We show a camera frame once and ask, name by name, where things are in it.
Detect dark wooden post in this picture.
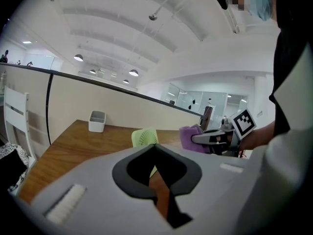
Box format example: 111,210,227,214
200,106,214,132

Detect beige partition panel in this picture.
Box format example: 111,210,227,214
0,64,51,144
48,74,203,145

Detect wooden table black legs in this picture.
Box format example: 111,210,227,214
18,119,205,220

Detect black seat pad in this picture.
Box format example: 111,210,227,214
0,148,27,188

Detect green small desk fan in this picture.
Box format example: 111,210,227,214
131,128,159,178

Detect white pen holder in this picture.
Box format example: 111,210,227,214
88,110,107,133

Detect glass partition wall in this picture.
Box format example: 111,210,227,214
166,82,247,122

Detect black white patterned cushion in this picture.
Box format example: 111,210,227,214
0,142,30,195

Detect person's right forearm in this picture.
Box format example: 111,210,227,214
241,121,277,151

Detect black handrail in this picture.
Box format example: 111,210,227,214
0,62,206,118

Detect white wooden chair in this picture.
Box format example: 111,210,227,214
3,86,37,161

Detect person's black t-shirt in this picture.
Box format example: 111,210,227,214
268,21,313,138

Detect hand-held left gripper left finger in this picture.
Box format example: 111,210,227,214
22,143,177,235

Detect blue face mask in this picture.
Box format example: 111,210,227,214
248,0,274,22

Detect purple cleaning cloth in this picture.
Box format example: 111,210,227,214
179,124,211,154

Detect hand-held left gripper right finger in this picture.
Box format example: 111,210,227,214
154,143,250,235

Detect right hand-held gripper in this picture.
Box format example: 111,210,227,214
192,108,257,156

